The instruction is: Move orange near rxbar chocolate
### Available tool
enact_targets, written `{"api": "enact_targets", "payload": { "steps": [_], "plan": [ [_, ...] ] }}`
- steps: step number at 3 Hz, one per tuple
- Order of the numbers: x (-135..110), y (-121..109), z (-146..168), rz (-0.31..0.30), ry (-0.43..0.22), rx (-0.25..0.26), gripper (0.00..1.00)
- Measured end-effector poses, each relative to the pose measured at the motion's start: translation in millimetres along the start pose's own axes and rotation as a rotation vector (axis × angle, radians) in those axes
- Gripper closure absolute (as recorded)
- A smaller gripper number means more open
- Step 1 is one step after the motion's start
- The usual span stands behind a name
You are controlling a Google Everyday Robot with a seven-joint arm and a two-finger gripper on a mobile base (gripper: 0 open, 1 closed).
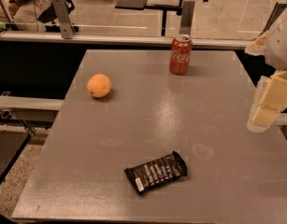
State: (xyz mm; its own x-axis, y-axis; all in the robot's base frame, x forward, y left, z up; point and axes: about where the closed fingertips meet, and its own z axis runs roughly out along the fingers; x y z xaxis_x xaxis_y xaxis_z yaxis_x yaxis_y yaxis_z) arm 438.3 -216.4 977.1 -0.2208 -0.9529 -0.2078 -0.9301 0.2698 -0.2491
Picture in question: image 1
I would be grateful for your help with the person in beige clothes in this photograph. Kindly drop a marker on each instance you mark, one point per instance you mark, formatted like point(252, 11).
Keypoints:
point(28, 13)

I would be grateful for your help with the grey metal post bracket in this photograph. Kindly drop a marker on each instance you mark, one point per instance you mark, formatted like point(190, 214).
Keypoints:
point(67, 31)

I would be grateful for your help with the dark side table left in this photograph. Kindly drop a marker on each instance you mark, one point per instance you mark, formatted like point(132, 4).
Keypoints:
point(11, 146)

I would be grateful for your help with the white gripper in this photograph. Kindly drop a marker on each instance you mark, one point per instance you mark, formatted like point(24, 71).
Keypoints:
point(281, 48)

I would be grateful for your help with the black RXBAR chocolate wrapper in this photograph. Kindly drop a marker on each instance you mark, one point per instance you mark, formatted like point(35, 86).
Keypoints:
point(159, 172)

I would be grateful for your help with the grey metal side rail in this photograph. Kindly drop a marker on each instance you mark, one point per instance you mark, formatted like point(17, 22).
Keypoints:
point(34, 109)

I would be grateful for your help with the grey metal railing beam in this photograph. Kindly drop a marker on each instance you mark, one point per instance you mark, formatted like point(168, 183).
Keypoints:
point(144, 41)

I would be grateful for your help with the red Coca-Cola can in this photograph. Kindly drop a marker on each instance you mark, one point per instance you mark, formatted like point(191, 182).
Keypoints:
point(180, 54)

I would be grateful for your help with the orange fruit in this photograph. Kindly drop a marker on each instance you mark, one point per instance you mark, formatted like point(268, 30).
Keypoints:
point(99, 86)

